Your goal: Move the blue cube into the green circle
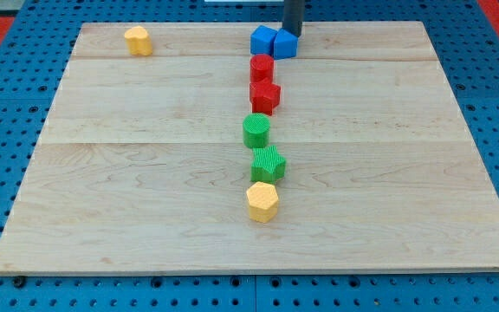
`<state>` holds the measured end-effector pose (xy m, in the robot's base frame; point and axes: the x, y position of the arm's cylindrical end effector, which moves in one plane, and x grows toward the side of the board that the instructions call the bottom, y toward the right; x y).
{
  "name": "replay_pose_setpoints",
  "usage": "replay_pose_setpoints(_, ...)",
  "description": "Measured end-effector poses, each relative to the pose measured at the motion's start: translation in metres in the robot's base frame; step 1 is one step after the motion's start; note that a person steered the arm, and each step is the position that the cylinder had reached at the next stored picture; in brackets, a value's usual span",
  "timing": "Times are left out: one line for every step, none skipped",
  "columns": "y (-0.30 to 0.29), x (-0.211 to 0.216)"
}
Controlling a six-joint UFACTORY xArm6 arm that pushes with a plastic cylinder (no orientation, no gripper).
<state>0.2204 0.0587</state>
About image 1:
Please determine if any blue cube block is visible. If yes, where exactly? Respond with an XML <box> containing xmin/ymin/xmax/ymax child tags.
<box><xmin>250</xmin><ymin>25</ymin><xmax>277</xmax><ymax>55</ymax></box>

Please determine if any green star block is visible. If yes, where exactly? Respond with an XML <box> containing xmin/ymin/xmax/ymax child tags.
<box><xmin>250</xmin><ymin>145</ymin><xmax>286</xmax><ymax>185</ymax></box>

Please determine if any green cylinder block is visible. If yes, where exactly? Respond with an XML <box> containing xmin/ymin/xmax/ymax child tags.
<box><xmin>243</xmin><ymin>113</ymin><xmax>270</xmax><ymax>148</ymax></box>

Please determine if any yellow hexagon block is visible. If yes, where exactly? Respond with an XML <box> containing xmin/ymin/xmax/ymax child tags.
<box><xmin>246</xmin><ymin>182</ymin><xmax>279</xmax><ymax>223</ymax></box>

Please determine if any red star block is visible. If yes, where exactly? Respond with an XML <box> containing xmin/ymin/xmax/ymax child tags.
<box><xmin>249</xmin><ymin>79</ymin><xmax>282</xmax><ymax>115</ymax></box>

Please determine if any red cylinder block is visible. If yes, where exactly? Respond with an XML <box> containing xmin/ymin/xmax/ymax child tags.
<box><xmin>249</xmin><ymin>54</ymin><xmax>275</xmax><ymax>82</ymax></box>

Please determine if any light wooden board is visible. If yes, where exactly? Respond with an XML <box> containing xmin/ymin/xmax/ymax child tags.
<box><xmin>0</xmin><ymin>22</ymin><xmax>499</xmax><ymax>276</ymax></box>

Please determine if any blue pentagon prism block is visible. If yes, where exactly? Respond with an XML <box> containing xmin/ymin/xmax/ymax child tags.
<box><xmin>273</xmin><ymin>29</ymin><xmax>298</xmax><ymax>60</ymax></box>

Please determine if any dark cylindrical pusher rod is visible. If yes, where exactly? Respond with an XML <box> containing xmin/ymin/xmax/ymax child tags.
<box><xmin>282</xmin><ymin>0</ymin><xmax>305</xmax><ymax>37</ymax></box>

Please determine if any yellow heart block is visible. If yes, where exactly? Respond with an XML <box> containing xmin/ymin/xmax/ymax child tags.
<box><xmin>124</xmin><ymin>26</ymin><xmax>152</xmax><ymax>56</ymax></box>

